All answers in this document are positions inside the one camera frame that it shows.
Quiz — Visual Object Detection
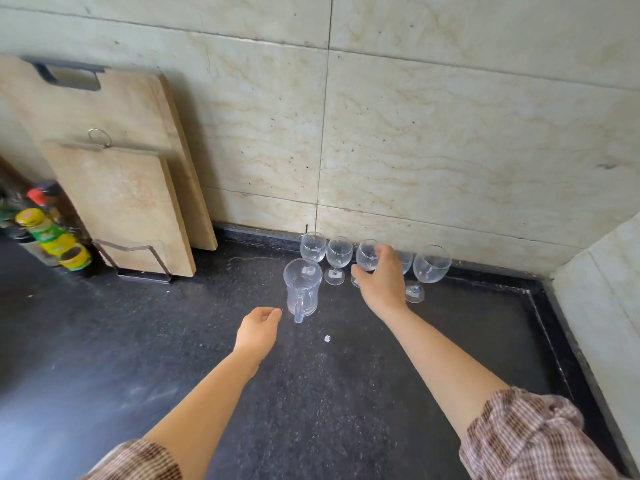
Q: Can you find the person's right plaid sleeve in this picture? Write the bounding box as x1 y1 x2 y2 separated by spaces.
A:
458 386 627 480

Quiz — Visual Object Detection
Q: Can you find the dark sauce bottle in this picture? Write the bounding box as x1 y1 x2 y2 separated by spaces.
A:
39 179 91 246

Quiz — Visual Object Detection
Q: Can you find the black stone countertop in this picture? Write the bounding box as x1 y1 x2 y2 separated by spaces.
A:
0 221 637 480

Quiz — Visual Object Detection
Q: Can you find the person's right hand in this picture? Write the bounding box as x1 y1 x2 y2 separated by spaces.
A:
350 244 411 321

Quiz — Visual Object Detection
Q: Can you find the metal cutting board rack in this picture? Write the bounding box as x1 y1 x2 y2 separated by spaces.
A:
91 239 174 285

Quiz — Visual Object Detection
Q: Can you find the tall clear wine glass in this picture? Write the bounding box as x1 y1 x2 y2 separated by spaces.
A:
404 244 453 305

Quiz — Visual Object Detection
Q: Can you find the person's plaid sleeve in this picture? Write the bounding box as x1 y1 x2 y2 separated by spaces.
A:
81 438 184 480
458 386 627 480

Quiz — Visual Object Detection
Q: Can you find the red cap bottle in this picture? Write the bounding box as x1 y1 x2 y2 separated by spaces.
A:
25 186 51 211

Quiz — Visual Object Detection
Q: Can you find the small wooden cutting board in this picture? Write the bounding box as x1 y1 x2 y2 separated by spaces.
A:
41 140 197 279

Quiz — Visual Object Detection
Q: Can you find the person's right forearm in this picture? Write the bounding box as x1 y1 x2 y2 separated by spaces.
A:
385 304 511 441

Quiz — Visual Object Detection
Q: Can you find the jar with black lid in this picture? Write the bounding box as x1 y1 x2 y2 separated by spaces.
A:
5 226 61 269

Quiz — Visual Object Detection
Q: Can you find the yellow cap seasoning bottle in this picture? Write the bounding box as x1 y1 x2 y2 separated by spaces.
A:
13 207 94 273

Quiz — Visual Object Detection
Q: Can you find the large wooden cutting board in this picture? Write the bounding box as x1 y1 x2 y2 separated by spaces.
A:
0 54 219 252

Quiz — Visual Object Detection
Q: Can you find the person's left plaid sleeve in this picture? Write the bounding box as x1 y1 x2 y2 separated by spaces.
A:
81 438 184 480

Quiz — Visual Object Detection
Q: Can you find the person's left forearm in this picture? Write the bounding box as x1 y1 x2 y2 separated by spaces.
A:
142 347 263 480

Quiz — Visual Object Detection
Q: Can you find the person's left hand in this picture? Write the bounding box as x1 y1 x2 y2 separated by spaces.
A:
233 306 284 366

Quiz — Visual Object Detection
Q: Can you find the clear glass handled mug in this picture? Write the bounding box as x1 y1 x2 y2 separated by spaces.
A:
282 257 325 325

